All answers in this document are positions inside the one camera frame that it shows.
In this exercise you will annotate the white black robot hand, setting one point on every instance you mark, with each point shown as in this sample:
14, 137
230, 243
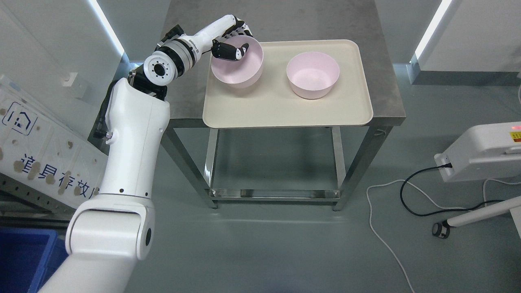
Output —
230, 38

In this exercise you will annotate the pink bowl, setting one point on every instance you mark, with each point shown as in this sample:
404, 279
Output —
242, 73
312, 75

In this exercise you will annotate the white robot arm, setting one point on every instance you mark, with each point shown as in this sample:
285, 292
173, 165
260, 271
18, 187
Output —
109, 233

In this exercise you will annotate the metal shelf rack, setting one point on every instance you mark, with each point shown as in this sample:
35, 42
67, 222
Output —
24, 206

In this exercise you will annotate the stainless steel table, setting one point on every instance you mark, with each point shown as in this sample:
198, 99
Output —
277, 21

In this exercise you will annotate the beige plastic tray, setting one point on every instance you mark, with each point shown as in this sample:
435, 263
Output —
270, 102

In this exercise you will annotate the white sign board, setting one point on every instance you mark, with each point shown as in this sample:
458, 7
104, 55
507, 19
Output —
42, 153

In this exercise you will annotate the white machine on stand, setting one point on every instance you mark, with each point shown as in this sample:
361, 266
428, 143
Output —
482, 152

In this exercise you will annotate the blue plastic bin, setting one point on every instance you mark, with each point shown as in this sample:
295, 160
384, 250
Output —
28, 258

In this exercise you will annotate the white wall socket box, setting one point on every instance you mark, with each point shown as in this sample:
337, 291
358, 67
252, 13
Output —
75, 85

